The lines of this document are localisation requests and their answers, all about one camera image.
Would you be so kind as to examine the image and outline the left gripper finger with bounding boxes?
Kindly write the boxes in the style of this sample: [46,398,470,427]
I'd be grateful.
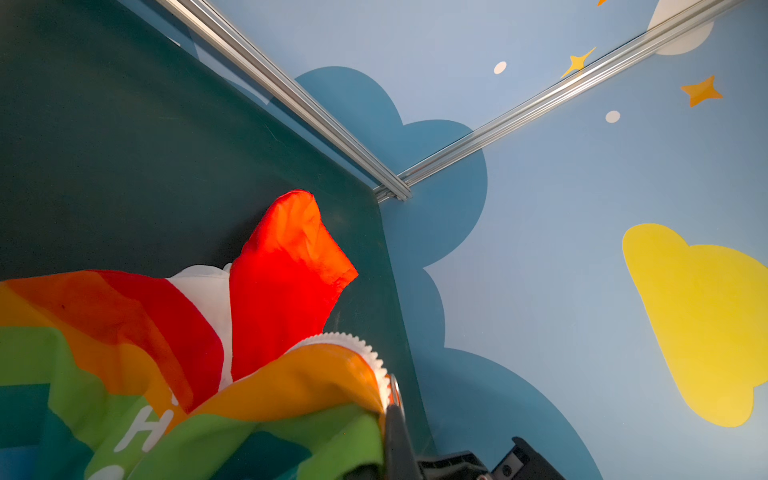
[384,374,423,480]

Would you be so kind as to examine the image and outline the horizontal aluminium frame bar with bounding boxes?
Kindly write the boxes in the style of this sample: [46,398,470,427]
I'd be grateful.
[159,0,412,201]

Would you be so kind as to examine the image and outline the right aluminium frame post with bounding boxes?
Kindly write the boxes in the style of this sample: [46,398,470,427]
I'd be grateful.
[400,0,741,187]

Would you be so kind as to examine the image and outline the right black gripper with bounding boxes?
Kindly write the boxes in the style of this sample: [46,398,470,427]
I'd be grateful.
[417,437,565,480]

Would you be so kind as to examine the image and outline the rainbow children's jacket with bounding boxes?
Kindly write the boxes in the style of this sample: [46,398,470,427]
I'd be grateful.
[1,190,391,479]

